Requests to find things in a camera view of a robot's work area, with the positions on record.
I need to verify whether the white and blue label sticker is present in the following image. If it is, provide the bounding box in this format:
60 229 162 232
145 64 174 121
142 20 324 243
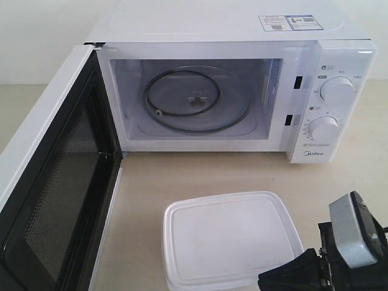
259 15 324 32

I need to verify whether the lower white timer knob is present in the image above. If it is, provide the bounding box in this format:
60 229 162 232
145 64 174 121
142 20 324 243
309 116 340 142

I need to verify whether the upper white control knob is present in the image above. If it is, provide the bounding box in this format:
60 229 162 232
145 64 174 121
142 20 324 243
320 76 356 106

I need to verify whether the white microwave door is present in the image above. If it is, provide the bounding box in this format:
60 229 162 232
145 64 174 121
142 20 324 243
1 44 122 290

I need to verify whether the white microwave oven body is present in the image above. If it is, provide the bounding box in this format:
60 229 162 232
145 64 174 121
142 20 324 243
85 1 376 164

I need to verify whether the white plastic lidded container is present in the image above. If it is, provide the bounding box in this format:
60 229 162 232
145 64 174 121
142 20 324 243
162 191 304 290

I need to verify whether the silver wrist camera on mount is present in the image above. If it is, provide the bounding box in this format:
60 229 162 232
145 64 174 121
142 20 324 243
329 191 387 269

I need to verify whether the glass turntable plate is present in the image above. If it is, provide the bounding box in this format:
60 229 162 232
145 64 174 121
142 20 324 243
142 65 253 135

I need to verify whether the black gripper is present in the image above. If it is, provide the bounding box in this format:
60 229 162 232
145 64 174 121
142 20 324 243
258 210 387 291

